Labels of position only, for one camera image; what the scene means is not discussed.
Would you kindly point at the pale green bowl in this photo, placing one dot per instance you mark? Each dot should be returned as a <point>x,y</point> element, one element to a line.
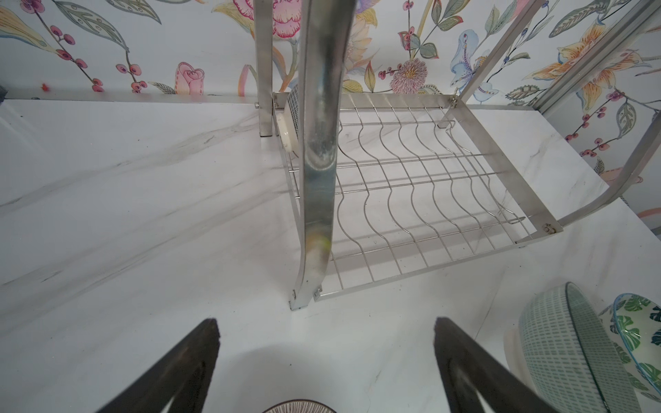
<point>560,350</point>

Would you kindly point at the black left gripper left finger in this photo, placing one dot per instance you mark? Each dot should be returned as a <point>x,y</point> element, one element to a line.
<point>179,381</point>

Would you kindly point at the stainless steel dish rack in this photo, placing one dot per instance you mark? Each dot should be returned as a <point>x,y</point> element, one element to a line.
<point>397,176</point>

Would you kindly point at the pink striped bowl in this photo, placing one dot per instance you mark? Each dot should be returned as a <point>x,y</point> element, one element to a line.
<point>300,406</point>

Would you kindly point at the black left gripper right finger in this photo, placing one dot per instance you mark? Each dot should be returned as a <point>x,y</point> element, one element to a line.
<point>471,376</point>

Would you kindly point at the green leaf pattern bowl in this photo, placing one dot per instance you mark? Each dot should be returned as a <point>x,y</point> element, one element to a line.
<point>632,323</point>

